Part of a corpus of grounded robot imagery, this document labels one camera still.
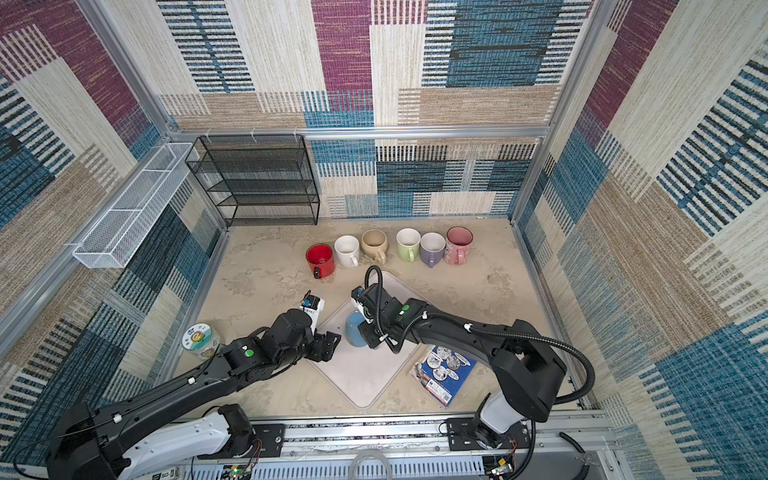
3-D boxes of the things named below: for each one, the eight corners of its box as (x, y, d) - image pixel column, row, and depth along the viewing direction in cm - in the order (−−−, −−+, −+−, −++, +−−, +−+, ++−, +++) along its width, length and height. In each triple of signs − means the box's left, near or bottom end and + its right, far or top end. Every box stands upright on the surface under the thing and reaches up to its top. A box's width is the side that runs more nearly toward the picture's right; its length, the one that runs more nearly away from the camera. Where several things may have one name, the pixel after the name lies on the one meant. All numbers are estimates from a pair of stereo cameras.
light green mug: (397, 272, 107) (397, 254, 99) (396, 245, 114) (397, 227, 107) (420, 271, 107) (422, 254, 99) (417, 245, 114) (419, 227, 107)
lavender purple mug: (420, 270, 107) (422, 255, 100) (418, 247, 114) (420, 232, 107) (444, 270, 107) (448, 255, 100) (441, 247, 114) (444, 232, 107)
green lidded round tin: (195, 362, 89) (176, 349, 81) (204, 337, 94) (188, 323, 86) (222, 362, 89) (206, 349, 81) (231, 337, 94) (216, 323, 86)
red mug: (318, 283, 104) (313, 270, 98) (304, 262, 110) (299, 249, 104) (341, 270, 107) (338, 257, 102) (327, 251, 113) (323, 237, 107)
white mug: (336, 275, 106) (332, 258, 98) (339, 253, 112) (335, 235, 105) (359, 275, 106) (356, 258, 98) (360, 252, 112) (358, 235, 105)
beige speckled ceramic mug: (362, 269, 108) (360, 254, 101) (363, 245, 115) (362, 229, 108) (388, 269, 108) (388, 253, 101) (388, 245, 115) (388, 229, 108)
